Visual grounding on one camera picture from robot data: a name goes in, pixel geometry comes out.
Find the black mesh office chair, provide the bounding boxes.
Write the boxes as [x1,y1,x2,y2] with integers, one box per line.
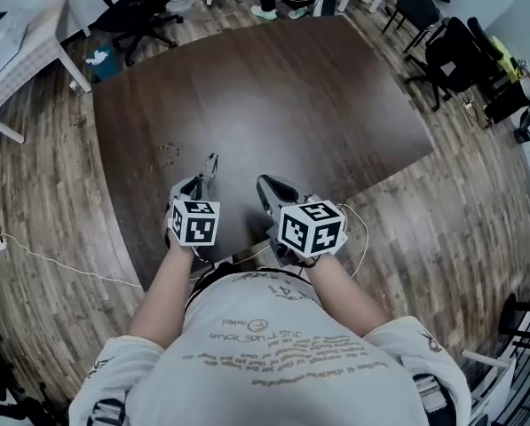
[83,0,185,67]

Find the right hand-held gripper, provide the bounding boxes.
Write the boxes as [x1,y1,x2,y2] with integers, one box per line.
[256,174,347,268]

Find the thin bent metal wire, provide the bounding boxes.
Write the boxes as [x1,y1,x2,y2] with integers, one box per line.
[200,152,222,191]

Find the yellow side table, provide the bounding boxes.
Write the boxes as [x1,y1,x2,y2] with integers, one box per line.
[487,35,526,84]

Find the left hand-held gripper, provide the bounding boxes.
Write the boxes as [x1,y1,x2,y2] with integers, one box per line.
[163,175,222,250]

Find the person's black trousers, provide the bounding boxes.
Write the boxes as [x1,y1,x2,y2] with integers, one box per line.
[192,258,235,293]

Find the white table with checkered cloth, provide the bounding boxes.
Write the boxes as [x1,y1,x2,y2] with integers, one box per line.
[0,0,93,146]

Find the white chair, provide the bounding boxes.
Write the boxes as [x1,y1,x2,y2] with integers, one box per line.
[461,348,519,417]

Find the long white floor cable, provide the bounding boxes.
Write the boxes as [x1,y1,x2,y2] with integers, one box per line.
[0,233,144,289]

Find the looped white cable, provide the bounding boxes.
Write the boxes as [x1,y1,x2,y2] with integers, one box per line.
[336,201,371,280]

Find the person's left forearm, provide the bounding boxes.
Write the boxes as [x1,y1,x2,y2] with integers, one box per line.
[127,236,195,353]

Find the teal waste bin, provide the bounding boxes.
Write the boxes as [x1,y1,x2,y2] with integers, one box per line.
[84,45,118,84]

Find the black metal-leg chair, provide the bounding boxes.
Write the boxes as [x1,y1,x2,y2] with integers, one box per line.
[381,0,448,56]

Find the black round stool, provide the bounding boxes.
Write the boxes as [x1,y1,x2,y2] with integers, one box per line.
[496,292,530,337]

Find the person's right forearm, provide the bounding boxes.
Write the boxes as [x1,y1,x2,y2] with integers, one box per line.
[303,256,391,340]

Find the person's white printed t-shirt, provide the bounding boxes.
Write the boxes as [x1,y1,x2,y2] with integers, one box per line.
[68,270,472,426]

